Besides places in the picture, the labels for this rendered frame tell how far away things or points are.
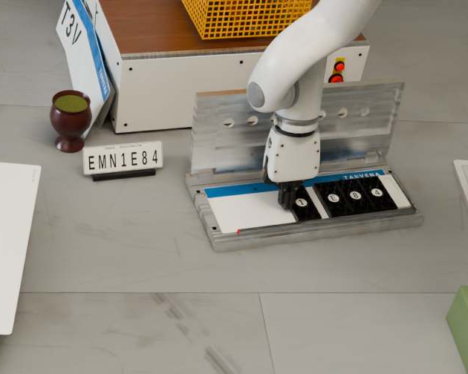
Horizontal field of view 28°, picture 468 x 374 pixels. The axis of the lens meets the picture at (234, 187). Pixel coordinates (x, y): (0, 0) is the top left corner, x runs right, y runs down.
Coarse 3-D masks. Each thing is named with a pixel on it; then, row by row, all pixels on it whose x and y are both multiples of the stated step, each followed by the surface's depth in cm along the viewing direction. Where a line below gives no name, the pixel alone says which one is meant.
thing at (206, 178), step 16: (352, 160) 198; (368, 160) 198; (384, 160) 199; (192, 176) 184; (208, 176) 185; (224, 176) 188; (240, 176) 188; (256, 176) 189; (192, 192) 183; (208, 208) 179; (416, 208) 189; (208, 224) 176; (336, 224) 181; (352, 224) 182; (368, 224) 183; (384, 224) 184; (400, 224) 186; (416, 224) 187; (224, 240) 173; (240, 240) 174; (256, 240) 175; (272, 240) 176; (288, 240) 178; (304, 240) 179
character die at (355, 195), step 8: (344, 184) 190; (352, 184) 190; (344, 192) 188; (352, 192) 188; (360, 192) 189; (352, 200) 186; (360, 200) 186; (368, 200) 187; (352, 208) 185; (360, 208) 184; (368, 208) 186
